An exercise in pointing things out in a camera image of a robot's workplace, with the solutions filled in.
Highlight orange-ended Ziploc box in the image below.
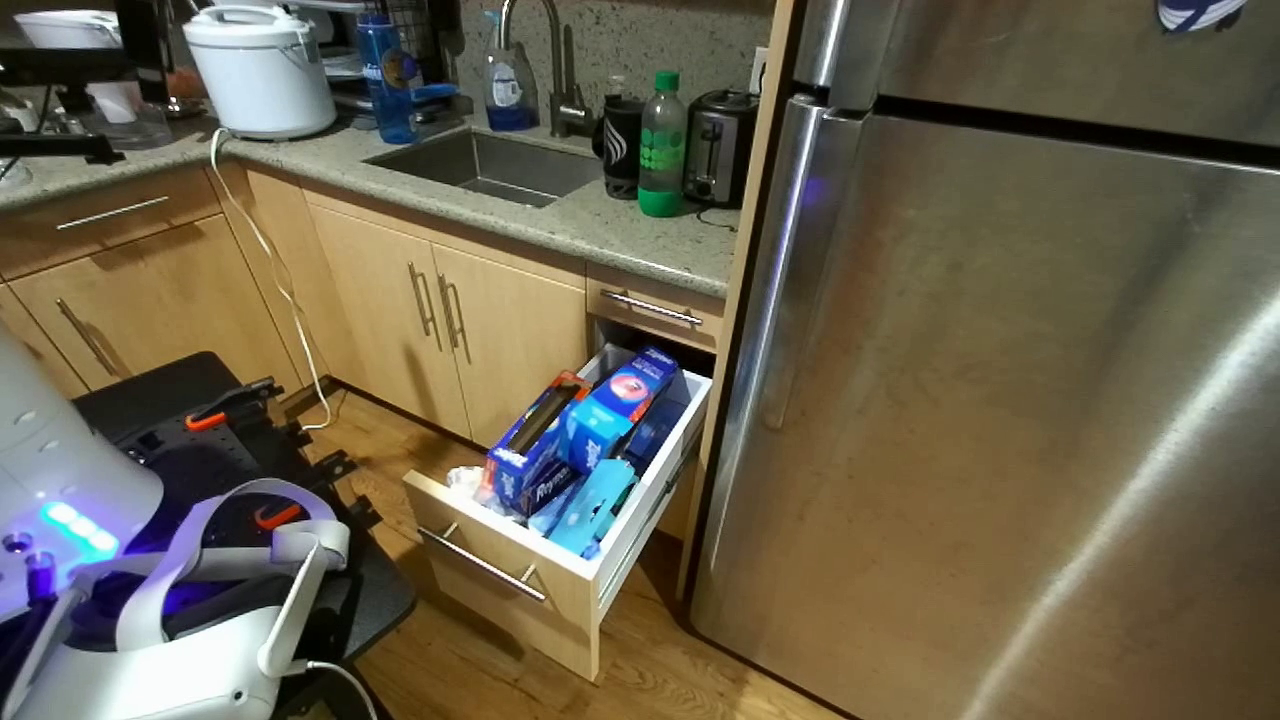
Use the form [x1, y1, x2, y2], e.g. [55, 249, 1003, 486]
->
[483, 370, 592, 522]

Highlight blue Ziploc bag box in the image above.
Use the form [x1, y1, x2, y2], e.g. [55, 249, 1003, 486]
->
[554, 349, 690, 472]

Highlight small closed wood drawer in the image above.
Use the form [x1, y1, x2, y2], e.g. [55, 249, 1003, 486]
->
[583, 278, 726, 362]

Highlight white open drawer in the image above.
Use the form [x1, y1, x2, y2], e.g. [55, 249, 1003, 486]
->
[397, 346, 715, 690]

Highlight light wood base cabinet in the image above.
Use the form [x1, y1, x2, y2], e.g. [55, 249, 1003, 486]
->
[0, 159, 735, 593]

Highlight teal Lifegogo box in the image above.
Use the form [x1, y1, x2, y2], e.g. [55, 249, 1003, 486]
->
[533, 457, 645, 563]

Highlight green soda bottle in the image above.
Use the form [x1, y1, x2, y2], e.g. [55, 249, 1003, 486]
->
[631, 69, 690, 225]

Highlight white plastic bag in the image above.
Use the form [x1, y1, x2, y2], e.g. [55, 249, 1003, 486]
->
[443, 462, 519, 522]

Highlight black Jetboil cooking cup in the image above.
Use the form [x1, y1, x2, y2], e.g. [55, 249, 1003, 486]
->
[592, 88, 647, 204]

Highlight black toaster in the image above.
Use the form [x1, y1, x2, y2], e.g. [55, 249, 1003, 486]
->
[681, 85, 762, 212]

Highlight steel kitchen sink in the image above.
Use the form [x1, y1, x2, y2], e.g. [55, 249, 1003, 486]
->
[362, 125, 606, 212]

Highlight steel kitchen faucet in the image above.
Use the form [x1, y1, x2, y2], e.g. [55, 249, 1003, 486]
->
[492, 0, 598, 139]

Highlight clear dish soap bottle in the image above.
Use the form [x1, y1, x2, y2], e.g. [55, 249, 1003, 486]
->
[480, 35, 544, 138]

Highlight stainless steel refrigerator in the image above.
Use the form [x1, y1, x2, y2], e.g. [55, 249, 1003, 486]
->
[688, 0, 1280, 720]

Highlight blue plastic bottle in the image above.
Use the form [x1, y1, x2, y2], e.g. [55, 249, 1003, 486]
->
[350, 0, 429, 150]

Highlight black orange bar clamp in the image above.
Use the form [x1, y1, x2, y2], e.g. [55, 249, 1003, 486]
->
[178, 378, 288, 441]

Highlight white rice cooker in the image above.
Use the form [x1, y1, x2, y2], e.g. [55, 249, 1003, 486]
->
[178, 0, 341, 143]

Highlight black perforated robot cart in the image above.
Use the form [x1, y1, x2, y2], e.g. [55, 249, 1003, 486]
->
[72, 349, 422, 673]

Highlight white cup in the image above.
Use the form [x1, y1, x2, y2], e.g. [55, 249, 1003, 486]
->
[83, 77, 147, 130]

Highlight blue white fridge magnet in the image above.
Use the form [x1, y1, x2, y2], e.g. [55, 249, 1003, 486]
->
[1151, 0, 1253, 39]

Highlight white bowl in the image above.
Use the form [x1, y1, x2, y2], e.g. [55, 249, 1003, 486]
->
[12, 4, 126, 58]

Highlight steel small drawer handle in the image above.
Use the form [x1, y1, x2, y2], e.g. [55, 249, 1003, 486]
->
[603, 290, 702, 340]

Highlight steel cabinet door handle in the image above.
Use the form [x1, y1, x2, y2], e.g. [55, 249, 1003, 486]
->
[431, 269, 475, 370]
[405, 261, 443, 356]
[51, 295, 131, 381]

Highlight steel open drawer handle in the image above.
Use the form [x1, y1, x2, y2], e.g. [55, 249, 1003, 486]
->
[410, 522, 553, 608]

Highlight white appliance power cord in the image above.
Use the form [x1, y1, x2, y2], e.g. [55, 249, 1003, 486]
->
[205, 125, 341, 438]

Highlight steel long drawer handle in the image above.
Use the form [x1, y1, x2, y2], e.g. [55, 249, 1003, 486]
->
[51, 191, 176, 235]

